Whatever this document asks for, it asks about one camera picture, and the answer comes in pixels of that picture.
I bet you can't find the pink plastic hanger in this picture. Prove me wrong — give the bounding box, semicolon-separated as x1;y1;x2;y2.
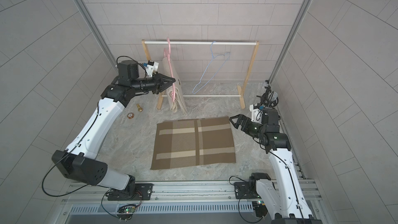
164;37;176;103

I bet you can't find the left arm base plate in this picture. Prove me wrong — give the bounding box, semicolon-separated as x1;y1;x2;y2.
105;183;153;201

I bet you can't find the circuit board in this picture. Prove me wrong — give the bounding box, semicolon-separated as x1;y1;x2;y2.
118;204;137;215
252;201;268;218

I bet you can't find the aluminium mounting rail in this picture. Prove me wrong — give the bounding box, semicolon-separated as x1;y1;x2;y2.
61;179;322;203

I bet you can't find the left circuit board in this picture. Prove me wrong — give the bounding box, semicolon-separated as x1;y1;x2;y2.
118;204;137;215

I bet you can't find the brown plaid scarf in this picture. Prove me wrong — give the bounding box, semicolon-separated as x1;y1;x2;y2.
151;116;236;170

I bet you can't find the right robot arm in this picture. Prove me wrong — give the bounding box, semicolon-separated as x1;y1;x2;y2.
229;108;322;224

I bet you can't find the beige wool scarf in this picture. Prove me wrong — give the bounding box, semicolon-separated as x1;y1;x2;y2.
162;57;188;115

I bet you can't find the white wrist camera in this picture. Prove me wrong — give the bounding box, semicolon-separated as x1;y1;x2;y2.
144;61;159;78
249;104;264;123

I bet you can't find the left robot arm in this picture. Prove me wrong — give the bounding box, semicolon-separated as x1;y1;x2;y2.
51;56;176;201

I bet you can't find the wooden clothes rack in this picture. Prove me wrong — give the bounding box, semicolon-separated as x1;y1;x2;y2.
142;40;260;108

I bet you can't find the right circuit board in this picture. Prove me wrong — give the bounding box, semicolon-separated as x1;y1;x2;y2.
252;201;268;218

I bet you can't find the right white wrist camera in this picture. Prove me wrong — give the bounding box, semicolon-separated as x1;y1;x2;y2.
249;104;264;123

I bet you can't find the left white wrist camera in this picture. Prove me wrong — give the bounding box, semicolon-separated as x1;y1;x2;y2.
144;61;159;78

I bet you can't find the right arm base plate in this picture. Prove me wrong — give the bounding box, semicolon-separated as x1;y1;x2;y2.
233;181;259;200

